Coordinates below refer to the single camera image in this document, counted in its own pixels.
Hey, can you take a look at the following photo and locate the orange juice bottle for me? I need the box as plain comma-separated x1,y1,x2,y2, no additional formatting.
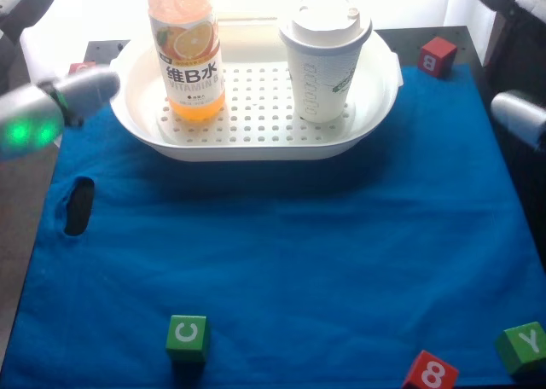
147,0,227,124

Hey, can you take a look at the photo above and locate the white lidded paper cup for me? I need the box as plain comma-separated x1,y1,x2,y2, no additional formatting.
278,0,374,125

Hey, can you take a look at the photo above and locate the red letter B block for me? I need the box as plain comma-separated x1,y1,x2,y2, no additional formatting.
416,37,458,79

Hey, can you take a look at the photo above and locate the red number nine block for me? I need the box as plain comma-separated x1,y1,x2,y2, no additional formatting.
67,61,98,78

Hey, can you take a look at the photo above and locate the green letter Y block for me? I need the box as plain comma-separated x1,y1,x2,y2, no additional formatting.
494,321,546,381

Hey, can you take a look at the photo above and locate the blue cloth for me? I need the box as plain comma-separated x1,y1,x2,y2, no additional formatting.
0,64,546,389

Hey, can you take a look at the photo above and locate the green letter C block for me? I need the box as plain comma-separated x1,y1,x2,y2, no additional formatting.
165,314,212,364

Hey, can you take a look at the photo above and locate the red number eight block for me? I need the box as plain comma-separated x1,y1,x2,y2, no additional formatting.
401,349,461,389

